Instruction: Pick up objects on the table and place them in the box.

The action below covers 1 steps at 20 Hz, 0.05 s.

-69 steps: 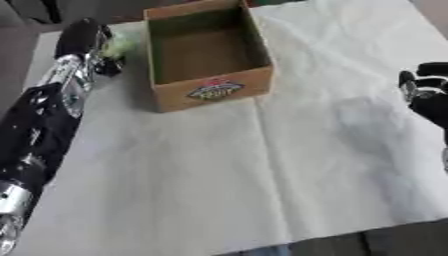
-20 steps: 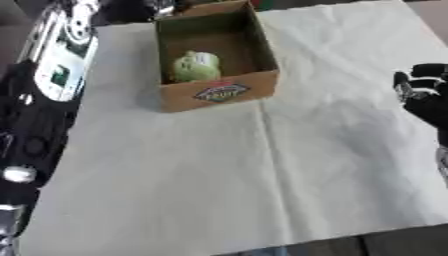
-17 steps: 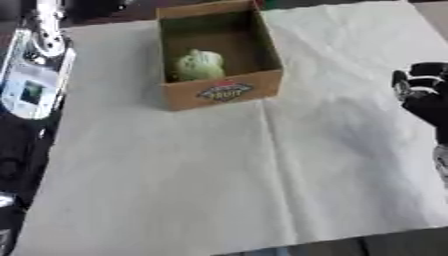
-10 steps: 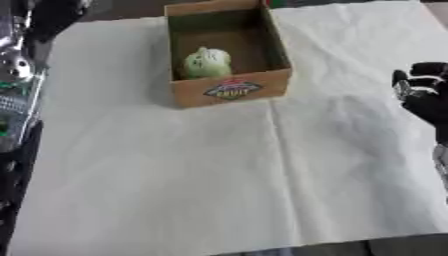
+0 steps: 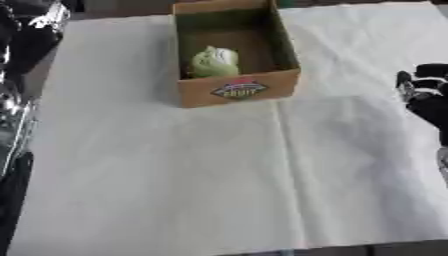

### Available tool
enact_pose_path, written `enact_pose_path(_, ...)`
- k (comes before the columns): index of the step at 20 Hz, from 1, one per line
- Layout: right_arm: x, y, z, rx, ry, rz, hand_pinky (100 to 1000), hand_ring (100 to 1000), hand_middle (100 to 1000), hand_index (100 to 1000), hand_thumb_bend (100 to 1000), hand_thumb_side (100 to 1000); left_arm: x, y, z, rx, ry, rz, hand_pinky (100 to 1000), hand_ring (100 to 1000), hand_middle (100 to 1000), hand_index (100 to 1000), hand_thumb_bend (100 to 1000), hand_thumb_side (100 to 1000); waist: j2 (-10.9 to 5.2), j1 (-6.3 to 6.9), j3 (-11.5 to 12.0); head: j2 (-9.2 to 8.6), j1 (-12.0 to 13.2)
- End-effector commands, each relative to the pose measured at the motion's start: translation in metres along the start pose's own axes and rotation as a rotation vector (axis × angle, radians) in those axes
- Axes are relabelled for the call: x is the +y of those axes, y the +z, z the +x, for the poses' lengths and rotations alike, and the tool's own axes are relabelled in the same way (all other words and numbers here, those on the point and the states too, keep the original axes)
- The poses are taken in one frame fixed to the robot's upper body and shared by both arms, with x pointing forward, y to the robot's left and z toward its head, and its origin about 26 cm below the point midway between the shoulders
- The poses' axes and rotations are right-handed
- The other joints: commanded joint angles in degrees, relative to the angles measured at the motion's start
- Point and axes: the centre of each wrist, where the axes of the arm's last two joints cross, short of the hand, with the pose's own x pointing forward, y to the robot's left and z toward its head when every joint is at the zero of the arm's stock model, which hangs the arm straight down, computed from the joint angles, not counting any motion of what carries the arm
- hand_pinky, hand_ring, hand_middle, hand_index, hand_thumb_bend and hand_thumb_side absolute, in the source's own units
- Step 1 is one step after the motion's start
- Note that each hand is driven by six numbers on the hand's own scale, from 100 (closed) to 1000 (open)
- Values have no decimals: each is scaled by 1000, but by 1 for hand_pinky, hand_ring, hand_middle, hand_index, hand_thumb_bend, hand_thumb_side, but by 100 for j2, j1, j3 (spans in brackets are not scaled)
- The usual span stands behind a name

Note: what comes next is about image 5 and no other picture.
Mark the green and white toy cabbage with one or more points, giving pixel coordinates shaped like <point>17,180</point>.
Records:
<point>214,62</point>

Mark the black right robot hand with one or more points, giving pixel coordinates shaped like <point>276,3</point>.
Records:
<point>430,96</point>

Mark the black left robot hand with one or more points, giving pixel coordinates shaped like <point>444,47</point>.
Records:
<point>32,33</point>

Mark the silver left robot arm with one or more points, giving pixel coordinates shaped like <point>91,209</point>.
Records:
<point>13,140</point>

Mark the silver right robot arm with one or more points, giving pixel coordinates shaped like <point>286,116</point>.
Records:
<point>444,163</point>

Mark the tan cardboard box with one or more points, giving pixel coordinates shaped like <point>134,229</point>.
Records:
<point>233,89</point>

